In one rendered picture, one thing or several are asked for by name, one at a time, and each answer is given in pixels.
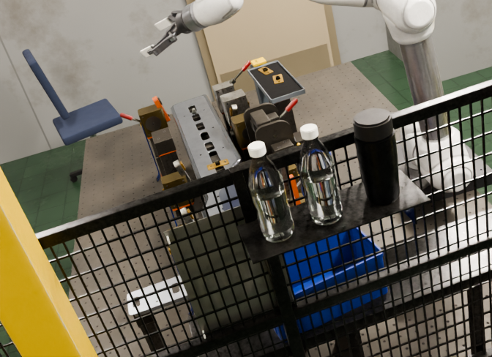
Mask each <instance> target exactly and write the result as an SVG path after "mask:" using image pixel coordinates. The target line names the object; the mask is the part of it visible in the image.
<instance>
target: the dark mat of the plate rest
mask: <svg viewBox="0 0 492 357"><path fill-rule="evenodd" d="M264 67H267V68H269V69H270V70H272V71H273V73H270V74H268V75H265V74H263V73H262V72H259V71H258V69H260V68H262V67H259V68H257V69H253V70H251V71H250V72H251V74H252V75H253V77H254V78H255V79H256V80H257V81H258V82H259V84H260V85H261V87H262V88H263V89H264V90H265V92H266V93H267V94H268V95H269V97H270V98H271V99H275V98H278V97H281V96H284V95H287V94H290V93H293V92H295V91H299V90H302V88H301V87H300V85H299V84H298V83H297V82H296V81H295V80H294V79H293V78H292V77H291V76H290V75H289V74H288V73H287V72H286V71H285V70H284V69H283V68H282V67H281V66H280V65H279V64H278V63H277V62H275V63H272V64H268V65H266V66H264ZM279 74H282V76H283V81H284V82H283V83H279V84H275V83H274V80H273V76H274V75H279Z"/></svg>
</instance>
